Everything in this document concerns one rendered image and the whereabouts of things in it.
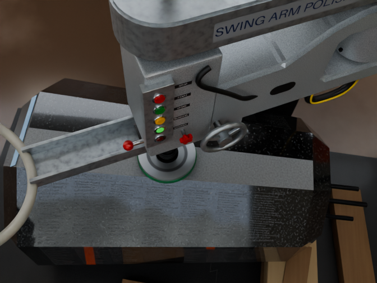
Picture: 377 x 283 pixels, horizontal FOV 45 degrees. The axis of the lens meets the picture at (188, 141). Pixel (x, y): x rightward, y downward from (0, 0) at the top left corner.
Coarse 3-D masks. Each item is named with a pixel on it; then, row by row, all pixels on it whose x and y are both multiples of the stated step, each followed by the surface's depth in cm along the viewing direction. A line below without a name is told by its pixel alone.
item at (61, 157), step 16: (96, 128) 144; (112, 128) 147; (128, 128) 150; (32, 144) 140; (48, 144) 141; (64, 144) 145; (80, 144) 146; (96, 144) 146; (112, 144) 146; (48, 160) 142; (64, 160) 143; (80, 160) 143; (96, 160) 139; (112, 160) 142; (48, 176) 135; (64, 176) 139
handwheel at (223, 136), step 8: (216, 128) 129; (224, 128) 129; (232, 128) 130; (240, 128) 132; (208, 136) 130; (216, 136) 133; (224, 136) 133; (240, 136) 138; (200, 144) 133; (224, 144) 136; (232, 144) 140; (208, 152) 139
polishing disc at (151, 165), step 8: (192, 144) 170; (184, 152) 168; (192, 152) 168; (144, 160) 166; (152, 160) 166; (176, 160) 166; (184, 160) 166; (192, 160) 167; (144, 168) 164; (152, 168) 164; (160, 168) 164; (168, 168) 165; (176, 168) 165; (184, 168) 165; (152, 176) 163; (160, 176) 163; (168, 176) 163; (176, 176) 163
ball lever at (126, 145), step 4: (128, 140) 135; (136, 140) 136; (140, 140) 136; (124, 144) 134; (128, 144) 134; (132, 144) 135; (136, 144) 136; (124, 148) 135; (128, 148) 134; (132, 148) 135
